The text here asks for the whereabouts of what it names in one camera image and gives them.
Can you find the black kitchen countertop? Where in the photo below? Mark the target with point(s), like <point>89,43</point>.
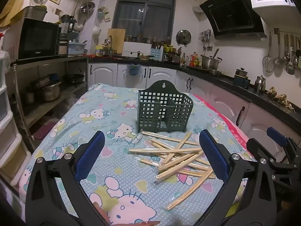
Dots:
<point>258,95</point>

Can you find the steel cooking pot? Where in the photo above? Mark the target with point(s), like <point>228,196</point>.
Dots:
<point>210,62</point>

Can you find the orange oil bottle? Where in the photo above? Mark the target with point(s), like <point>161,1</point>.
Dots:
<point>194,60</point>

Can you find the hanging pan lid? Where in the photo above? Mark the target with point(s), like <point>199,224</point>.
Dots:
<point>183,37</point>

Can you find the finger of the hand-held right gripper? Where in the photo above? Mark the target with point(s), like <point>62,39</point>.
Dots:
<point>257,147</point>
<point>277,135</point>

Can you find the black microwave oven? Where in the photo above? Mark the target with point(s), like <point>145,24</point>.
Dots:
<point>37,38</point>

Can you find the hanging kitchen tools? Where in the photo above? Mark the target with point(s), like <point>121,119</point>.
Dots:
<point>204,36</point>

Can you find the blender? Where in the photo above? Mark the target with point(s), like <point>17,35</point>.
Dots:
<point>65,27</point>

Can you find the purple lidded container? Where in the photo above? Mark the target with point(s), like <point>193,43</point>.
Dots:
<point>43,130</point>

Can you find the pile of bamboo chopsticks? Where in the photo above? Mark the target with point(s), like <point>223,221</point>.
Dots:
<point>174,150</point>

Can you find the person's left hand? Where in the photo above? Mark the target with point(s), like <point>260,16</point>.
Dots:
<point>101,214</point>

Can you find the round wooden board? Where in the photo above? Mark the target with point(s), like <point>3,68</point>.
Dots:
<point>11,2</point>

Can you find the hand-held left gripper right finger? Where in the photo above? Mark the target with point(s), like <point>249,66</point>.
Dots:
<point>215,155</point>

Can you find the hanging steel basin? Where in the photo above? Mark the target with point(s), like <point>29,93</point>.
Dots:
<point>87,7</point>

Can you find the cartoon cat printed blanket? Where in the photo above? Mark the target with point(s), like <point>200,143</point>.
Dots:
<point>112,164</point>

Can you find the green plastic utensil basket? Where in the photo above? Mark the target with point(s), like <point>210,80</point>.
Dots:
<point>150,113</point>

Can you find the white dish box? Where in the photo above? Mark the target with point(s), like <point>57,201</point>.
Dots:
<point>137,48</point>

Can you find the small steel kettle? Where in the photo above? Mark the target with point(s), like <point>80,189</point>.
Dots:
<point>260,82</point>

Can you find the blue dish tub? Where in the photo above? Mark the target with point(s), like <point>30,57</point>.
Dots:
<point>76,48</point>

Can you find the grey storage box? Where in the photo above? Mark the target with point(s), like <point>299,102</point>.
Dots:
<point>35,13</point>

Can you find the black wok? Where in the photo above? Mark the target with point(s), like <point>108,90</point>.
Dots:
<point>74,77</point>

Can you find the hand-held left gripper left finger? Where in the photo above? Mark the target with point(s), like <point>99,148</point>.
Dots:
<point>90,155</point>

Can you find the metal shelf rack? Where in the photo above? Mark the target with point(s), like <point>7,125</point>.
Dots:
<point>47,63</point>

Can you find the white hanging pot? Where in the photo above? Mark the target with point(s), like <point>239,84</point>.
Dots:
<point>96,31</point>

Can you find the blue hanging bag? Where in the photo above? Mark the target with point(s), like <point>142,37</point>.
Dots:
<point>134,69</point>

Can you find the white base cabinets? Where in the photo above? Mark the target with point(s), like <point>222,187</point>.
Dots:
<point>105,71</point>

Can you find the white plastic drawer unit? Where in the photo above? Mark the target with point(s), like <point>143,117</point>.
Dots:
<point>9,127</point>

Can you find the black range hood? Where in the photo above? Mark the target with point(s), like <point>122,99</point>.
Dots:
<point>235,16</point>

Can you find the steel pot with lid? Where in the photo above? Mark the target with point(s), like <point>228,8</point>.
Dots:
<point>50,90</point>

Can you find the green bowl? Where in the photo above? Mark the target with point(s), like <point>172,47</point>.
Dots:
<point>144,57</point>

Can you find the dark framed window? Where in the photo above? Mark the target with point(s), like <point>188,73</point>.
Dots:
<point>143,16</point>

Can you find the wooden cutting board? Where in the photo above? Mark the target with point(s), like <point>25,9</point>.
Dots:
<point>116,40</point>

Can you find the steel faucet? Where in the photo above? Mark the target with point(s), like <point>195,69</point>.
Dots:
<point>108,40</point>

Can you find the blue cutlery holder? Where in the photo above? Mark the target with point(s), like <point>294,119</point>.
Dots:
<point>156,54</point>

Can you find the hanging steel spatula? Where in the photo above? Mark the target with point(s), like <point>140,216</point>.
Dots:
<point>290,67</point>

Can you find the blue electric cooker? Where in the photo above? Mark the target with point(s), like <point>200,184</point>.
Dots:
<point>242,78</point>

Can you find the hanging steel ladle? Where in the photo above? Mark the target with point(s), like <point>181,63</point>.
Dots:
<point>278,60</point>

